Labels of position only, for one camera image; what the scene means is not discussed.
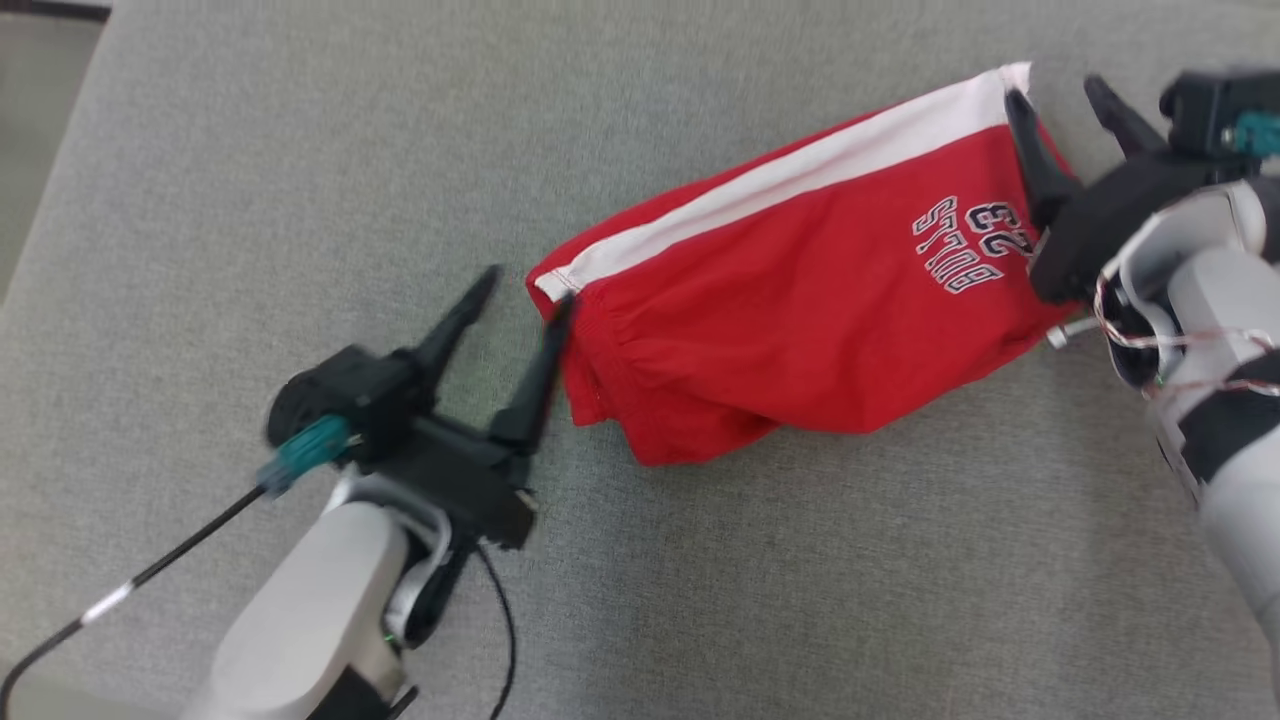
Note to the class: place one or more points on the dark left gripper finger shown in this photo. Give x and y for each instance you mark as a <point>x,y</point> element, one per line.
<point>455,325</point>
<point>535,400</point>

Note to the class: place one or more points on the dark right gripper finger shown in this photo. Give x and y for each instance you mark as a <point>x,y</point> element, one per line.
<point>1125,125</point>
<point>1040,165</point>

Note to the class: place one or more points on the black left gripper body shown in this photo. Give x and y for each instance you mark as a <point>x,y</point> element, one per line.
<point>470,485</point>

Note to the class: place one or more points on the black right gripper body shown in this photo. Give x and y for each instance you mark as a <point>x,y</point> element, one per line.
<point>1110,215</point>

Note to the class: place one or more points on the red basketball shorts white stripe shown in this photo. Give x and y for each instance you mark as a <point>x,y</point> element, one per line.
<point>800,320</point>

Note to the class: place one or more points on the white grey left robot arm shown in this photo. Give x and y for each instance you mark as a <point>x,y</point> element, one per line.
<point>310,610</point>

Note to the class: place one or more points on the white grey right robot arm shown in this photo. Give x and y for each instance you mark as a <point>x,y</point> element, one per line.
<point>1220,330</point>

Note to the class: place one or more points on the dark grey baseboard strip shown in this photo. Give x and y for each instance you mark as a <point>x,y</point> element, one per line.
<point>50,8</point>

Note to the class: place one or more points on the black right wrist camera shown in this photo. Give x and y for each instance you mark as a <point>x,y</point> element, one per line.
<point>1205,110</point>

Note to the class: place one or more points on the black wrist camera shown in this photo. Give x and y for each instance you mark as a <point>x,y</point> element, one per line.
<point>350,395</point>
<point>1205,110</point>

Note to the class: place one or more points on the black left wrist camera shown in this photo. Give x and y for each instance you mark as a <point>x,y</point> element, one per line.
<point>350,395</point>

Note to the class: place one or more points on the teal right wrist camera connector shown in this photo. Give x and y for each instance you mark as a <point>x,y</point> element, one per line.
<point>1260,133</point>

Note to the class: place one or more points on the teal wrist camera connector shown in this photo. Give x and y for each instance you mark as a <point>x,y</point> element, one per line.
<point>1260,133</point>
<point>305,452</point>

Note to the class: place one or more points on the teal left wrist camera connector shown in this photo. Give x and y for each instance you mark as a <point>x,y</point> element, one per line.
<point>305,452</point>

